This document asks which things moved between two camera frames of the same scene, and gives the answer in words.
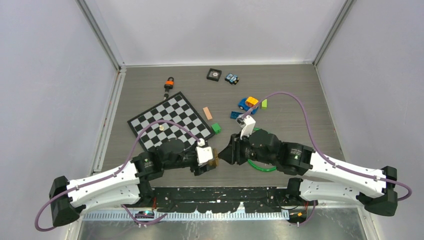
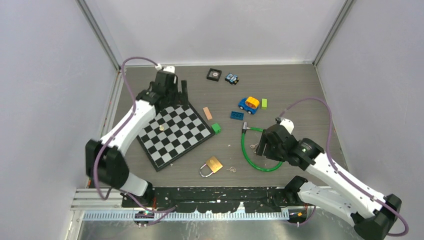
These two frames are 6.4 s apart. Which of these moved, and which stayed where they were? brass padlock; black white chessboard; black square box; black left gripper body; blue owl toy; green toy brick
Moved: black left gripper body; brass padlock
Stayed: black square box; black white chessboard; blue owl toy; green toy brick
